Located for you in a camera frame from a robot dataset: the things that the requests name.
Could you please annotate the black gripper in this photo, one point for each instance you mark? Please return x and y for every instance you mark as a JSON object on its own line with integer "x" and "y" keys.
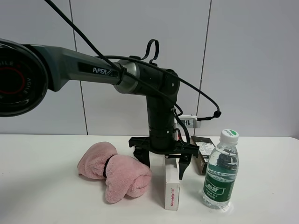
{"x": 145, "y": 145}

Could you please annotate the white Snowhite box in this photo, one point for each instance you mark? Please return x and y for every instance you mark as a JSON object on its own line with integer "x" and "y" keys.
{"x": 171, "y": 184}

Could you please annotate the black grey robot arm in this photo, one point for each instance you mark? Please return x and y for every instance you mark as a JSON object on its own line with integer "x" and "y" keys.
{"x": 28, "y": 71}

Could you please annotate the pink rolled towel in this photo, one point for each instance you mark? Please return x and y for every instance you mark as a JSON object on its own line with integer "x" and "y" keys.
{"x": 124, "y": 175}

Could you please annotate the dark olive box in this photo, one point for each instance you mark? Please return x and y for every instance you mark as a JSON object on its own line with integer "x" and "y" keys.
{"x": 205, "y": 148}

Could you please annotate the green label water bottle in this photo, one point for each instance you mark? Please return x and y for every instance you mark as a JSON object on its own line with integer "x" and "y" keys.
{"x": 221, "y": 171}

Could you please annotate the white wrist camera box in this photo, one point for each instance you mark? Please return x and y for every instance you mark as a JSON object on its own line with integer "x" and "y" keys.
{"x": 190, "y": 121}

